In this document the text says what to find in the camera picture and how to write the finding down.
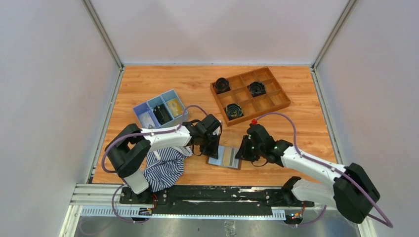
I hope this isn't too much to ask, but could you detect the yellow card in organizer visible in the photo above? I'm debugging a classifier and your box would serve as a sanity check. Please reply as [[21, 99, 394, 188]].
[[166, 98, 183, 118]]

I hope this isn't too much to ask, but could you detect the white card in organizer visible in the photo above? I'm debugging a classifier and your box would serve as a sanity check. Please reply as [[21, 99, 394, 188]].
[[138, 112, 156, 129]]

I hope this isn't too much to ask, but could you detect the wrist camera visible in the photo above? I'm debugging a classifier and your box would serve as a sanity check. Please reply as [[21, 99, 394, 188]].
[[247, 119, 259, 136], [212, 120, 223, 136]]

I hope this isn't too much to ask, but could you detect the aluminium front rail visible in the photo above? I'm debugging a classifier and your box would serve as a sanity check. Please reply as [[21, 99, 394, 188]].
[[65, 183, 367, 220]]

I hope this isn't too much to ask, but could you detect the wooden nine-compartment tray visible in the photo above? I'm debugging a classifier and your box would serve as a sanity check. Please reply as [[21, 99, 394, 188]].
[[209, 67, 291, 126]]

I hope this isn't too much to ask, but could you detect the black rolled belt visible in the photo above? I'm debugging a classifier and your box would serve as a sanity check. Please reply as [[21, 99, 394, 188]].
[[247, 81, 266, 97], [214, 78, 231, 94], [224, 103, 244, 120]]

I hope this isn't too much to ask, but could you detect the blue three-compartment organizer box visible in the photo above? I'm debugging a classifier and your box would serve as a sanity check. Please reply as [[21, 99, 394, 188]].
[[133, 89, 189, 129]]

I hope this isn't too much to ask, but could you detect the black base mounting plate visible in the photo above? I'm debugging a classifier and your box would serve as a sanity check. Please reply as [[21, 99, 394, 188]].
[[117, 185, 314, 216]]

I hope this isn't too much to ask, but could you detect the black rolled belt back left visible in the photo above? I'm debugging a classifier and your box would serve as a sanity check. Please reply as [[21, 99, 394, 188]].
[[214, 78, 231, 94]]

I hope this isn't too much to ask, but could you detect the black rolled belt front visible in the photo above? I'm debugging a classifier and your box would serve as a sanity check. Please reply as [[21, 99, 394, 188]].
[[224, 103, 244, 120]]

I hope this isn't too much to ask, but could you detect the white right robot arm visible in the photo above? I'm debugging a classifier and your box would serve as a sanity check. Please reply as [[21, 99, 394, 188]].
[[235, 124, 380, 224]]

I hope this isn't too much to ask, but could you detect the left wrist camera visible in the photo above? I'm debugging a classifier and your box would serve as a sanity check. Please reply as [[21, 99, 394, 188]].
[[212, 120, 223, 136]]

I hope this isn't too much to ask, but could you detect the black card in organizer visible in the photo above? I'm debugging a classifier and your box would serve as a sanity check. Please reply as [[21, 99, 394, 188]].
[[153, 104, 171, 125]]

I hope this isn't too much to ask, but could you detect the brown leather card holder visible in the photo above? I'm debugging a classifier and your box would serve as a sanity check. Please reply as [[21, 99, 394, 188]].
[[206, 146, 241, 170]]

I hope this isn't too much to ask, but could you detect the black rolled belt centre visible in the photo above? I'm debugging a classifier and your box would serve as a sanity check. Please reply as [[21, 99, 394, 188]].
[[247, 81, 266, 97]]

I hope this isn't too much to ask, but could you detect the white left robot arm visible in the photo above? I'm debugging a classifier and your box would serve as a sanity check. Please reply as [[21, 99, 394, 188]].
[[102, 114, 222, 204]]

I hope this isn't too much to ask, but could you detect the blue white striped cloth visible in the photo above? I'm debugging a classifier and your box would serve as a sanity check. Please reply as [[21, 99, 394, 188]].
[[143, 146, 193, 193]]

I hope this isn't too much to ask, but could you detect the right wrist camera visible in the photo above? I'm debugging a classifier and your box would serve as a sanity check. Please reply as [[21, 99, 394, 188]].
[[247, 119, 259, 136]]

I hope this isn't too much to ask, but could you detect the gold credit card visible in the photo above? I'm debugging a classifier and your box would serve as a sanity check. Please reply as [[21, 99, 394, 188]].
[[222, 147, 239, 169]]

